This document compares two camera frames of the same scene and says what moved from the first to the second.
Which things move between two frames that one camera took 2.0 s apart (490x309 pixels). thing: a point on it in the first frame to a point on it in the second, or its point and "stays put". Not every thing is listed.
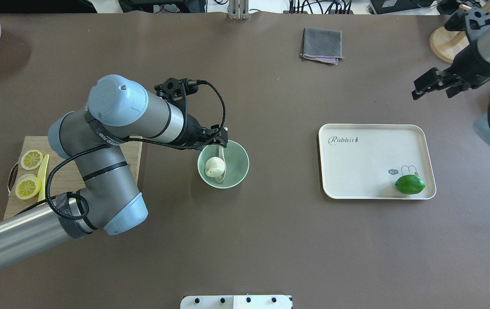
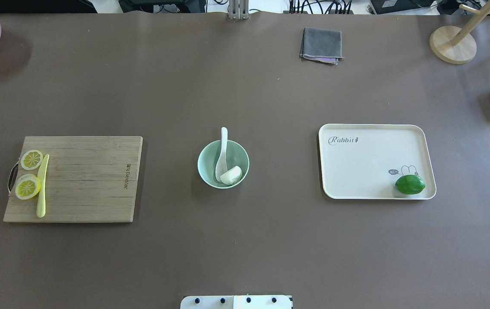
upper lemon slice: [31, 159] stays put
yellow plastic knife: [42, 179] stays put
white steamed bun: [215, 166] to [232, 176]
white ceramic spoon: [222, 155] stays put
